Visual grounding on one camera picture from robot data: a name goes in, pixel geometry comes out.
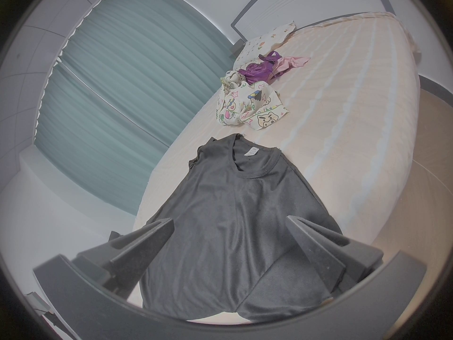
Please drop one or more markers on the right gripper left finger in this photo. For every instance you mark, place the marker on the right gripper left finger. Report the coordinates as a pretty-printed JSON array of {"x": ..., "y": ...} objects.
[{"x": 138, "y": 257}]

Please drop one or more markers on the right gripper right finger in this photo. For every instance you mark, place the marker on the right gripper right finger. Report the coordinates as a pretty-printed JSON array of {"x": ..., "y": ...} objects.
[{"x": 325, "y": 257}]

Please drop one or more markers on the black T-shirt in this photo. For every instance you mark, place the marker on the black T-shirt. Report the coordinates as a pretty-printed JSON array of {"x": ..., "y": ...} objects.
[{"x": 230, "y": 225}]

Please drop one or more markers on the bed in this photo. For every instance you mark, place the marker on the bed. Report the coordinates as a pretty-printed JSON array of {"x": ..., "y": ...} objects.
[{"x": 354, "y": 101}]

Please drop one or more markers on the blue-green curtain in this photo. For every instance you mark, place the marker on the blue-green curtain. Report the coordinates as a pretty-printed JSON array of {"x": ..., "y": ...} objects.
[
  {"x": 88, "y": 143},
  {"x": 141, "y": 48}
]

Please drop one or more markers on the white printed pyjama top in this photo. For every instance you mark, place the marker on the white printed pyjama top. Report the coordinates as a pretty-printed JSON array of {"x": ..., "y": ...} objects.
[{"x": 247, "y": 104}]

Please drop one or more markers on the pale pink garment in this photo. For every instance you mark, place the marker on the pale pink garment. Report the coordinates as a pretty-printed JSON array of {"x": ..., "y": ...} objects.
[{"x": 292, "y": 62}]

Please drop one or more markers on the purple garment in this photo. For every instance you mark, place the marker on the purple garment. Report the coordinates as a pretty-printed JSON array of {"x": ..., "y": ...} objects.
[{"x": 258, "y": 71}]

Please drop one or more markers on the white printed pillow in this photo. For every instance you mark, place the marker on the white printed pillow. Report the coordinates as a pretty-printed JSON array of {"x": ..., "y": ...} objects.
[{"x": 262, "y": 41}]

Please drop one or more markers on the grey bedside table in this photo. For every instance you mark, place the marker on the grey bedside table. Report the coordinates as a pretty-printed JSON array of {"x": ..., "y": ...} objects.
[{"x": 237, "y": 48}]

